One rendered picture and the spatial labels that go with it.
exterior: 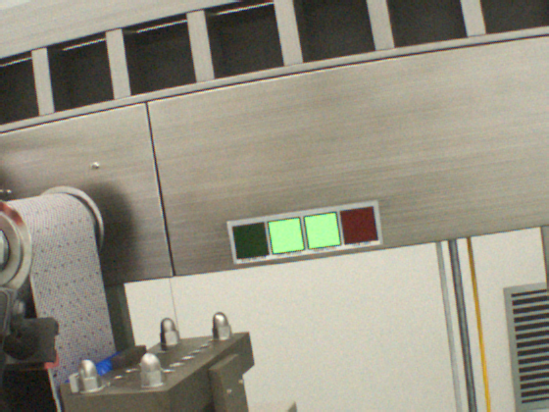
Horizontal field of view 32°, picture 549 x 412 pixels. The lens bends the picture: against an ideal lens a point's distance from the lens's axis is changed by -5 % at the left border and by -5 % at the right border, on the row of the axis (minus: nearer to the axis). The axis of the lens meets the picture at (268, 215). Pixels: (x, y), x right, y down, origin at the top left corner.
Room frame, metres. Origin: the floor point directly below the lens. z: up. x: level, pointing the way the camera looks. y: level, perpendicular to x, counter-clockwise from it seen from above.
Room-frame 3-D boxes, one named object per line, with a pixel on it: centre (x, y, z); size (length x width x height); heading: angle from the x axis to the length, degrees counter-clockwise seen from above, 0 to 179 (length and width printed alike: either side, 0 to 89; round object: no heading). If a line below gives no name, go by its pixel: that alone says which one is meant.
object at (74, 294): (1.50, 0.32, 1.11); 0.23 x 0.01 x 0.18; 164
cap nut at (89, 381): (1.36, 0.29, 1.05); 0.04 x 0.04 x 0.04
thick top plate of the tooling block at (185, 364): (1.51, 0.19, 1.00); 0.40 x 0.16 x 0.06; 164
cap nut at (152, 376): (1.34, 0.19, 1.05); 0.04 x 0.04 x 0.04
